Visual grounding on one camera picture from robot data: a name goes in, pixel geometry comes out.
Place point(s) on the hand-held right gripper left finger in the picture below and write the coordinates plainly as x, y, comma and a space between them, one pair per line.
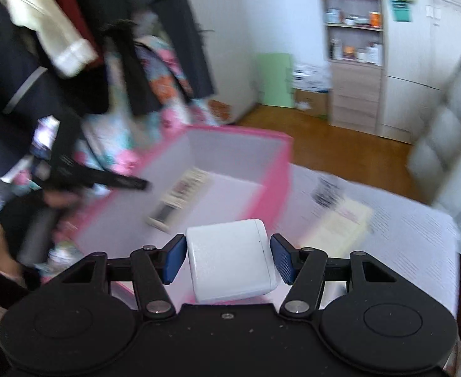
174, 261

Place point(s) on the yellowish remote control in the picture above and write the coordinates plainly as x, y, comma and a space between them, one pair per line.
352, 218

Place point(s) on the small orange box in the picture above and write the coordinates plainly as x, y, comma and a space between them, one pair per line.
348, 51

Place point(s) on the wooden shelf cabinet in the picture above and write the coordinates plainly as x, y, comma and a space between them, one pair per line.
352, 94

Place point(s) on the white remote control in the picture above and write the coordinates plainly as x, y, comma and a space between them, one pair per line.
183, 196

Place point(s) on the light wooden wardrobe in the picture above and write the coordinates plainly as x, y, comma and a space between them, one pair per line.
411, 55

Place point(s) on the dark grey hanging coat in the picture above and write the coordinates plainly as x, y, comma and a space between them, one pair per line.
175, 27

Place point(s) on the green folding table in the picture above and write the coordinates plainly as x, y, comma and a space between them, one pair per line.
275, 80

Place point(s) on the orange jar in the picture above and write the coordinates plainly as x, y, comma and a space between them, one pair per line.
375, 19

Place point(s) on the teal hanging pocket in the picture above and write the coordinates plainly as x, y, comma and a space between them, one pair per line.
401, 10

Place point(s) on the red hanging garment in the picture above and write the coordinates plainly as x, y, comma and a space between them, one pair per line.
71, 8

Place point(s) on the white and blue packets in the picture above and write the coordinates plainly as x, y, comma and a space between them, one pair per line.
311, 76

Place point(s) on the floral quilt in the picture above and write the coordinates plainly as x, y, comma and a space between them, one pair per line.
163, 70

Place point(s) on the striped white bedsheet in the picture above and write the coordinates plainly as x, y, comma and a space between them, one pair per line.
403, 243

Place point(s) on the black frayed hanging garment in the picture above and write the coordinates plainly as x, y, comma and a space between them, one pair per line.
136, 82

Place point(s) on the white door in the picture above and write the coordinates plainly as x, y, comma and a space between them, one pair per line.
230, 47

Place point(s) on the brown cardboard box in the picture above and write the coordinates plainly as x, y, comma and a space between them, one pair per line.
313, 103

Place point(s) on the orange patterned bag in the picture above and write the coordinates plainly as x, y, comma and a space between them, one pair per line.
218, 110

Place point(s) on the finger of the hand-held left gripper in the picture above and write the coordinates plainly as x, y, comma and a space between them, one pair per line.
120, 182

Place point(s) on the white charger block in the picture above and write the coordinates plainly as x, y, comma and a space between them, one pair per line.
230, 259

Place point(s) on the pale green puffer jacket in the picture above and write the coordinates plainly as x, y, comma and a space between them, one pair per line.
450, 145

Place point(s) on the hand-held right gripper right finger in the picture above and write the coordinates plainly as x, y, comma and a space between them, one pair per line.
281, 261

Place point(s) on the cream coat with fleece cuff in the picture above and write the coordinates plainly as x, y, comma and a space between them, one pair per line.
49, 19

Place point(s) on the dark navy hanging jacket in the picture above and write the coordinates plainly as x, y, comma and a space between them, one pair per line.
2, 66

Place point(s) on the pink cardboard box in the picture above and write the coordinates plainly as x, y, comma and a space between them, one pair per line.
230, 153

